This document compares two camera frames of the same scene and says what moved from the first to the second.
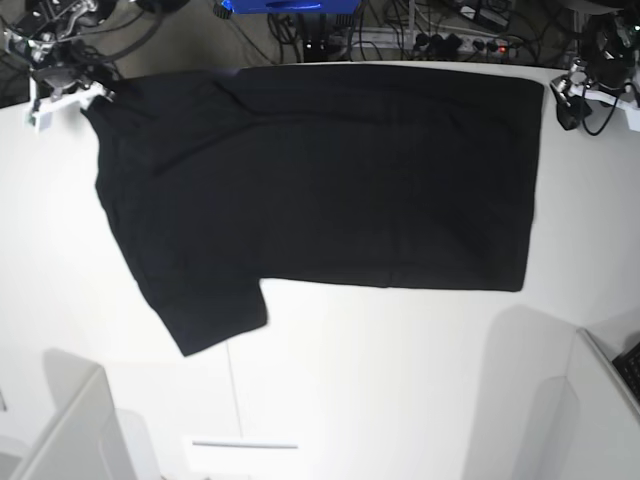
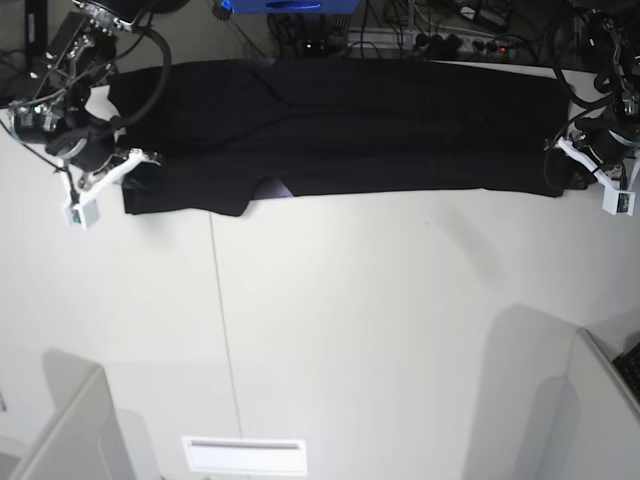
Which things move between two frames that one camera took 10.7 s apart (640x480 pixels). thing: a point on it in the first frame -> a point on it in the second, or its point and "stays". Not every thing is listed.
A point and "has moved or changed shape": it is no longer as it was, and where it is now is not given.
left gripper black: [583, 75] -> [602, 145]
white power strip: [436, 41] stays
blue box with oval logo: [294, 7] stays
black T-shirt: [370, 175] has moved or changed shape
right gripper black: [58, 77] -> [93, 159]
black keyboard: [628, 364] stays
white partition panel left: [82, 440] stays
